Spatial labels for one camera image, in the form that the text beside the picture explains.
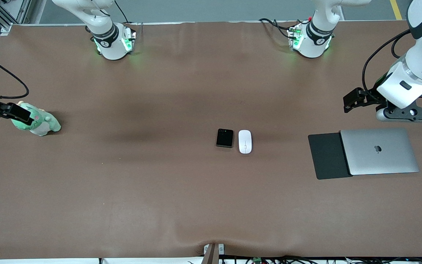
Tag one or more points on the silver laptop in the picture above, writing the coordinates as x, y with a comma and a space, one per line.
379, 161

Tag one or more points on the white computer mouse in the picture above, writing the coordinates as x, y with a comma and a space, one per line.
242, 143

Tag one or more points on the brown table mat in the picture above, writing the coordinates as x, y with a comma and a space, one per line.
159, 201

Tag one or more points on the aluminium frame profile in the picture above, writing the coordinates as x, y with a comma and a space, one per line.
13, 11

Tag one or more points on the green lit base connector box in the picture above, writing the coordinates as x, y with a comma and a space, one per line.
128, 40
294, 38

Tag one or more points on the grey table clamp bracket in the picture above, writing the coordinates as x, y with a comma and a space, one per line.
221, 249

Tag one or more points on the black mouse pad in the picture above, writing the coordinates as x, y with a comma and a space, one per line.
324, 154

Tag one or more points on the green plush dinosaur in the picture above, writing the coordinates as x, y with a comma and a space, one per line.
44, 124

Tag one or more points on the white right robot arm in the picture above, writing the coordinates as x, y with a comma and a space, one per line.
112, 47

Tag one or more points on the small black phone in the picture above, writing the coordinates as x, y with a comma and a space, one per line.
225, 139

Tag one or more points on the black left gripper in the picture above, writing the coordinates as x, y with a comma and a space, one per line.
371, 96

